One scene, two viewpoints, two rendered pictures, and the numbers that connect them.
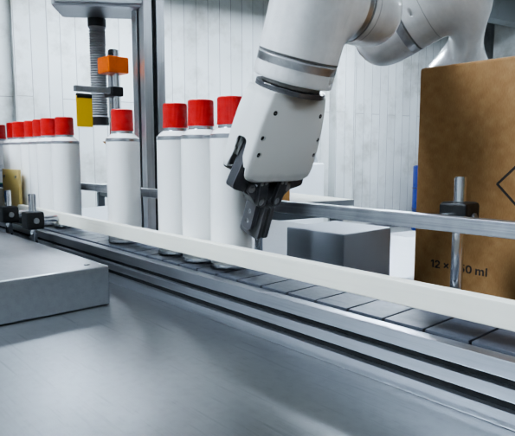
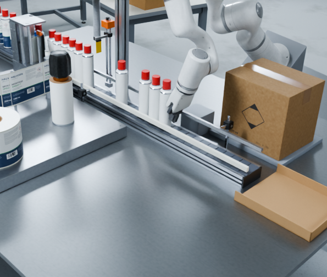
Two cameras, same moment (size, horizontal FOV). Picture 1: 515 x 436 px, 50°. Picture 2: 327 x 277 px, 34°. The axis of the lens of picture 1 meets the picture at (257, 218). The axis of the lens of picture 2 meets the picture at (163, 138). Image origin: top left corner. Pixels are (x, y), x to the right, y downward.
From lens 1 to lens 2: 1.57 m
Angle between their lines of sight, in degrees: 24
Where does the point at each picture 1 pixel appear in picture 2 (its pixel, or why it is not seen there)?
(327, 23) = (197, 81)
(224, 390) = (170, 170)
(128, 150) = (125, 77)
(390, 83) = not seen: outside the picture
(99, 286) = (124, 132)
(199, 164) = (155, 97)
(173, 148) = (145, 87)
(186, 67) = not seen: outside the picture
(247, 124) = (173, 100)
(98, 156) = not seen: outside the picture
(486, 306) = (223, 157)
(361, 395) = (198, 171)
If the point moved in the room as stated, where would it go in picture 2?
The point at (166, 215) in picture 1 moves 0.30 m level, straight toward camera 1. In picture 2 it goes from (142, 106) to (158, 143)
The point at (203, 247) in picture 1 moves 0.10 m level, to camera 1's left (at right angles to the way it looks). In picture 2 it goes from (158, 123) to (132, 123)
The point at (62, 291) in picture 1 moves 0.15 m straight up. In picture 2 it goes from (116, 136) to (116, 101)
